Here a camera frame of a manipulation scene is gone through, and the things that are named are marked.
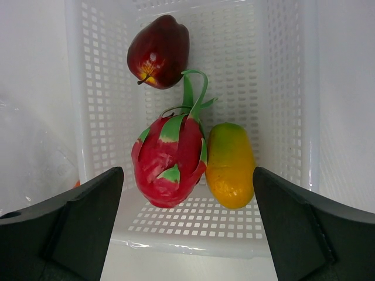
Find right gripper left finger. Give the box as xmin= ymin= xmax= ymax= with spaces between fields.
xmin=1 ymin=167 xmax=124 ymax=280

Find yellow green mango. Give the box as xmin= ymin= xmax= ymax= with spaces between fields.
xmin=206 ymin=122 xmax=256 ymax=209

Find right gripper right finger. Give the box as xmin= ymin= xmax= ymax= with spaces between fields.
xmin=253 ymin=167 xmax=374 ymax=280

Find pink dragon fruit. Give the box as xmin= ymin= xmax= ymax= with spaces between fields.
xmin=131 ymin=70 xmax=216 ymax=208

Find dark red apple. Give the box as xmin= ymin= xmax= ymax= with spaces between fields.
xmin=127 ymin=15 xmax=190 ymax=90

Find clear zip bag orange zipper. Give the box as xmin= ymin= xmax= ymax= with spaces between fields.
xmin=1 ymin=93 xmax=79 ymax=215

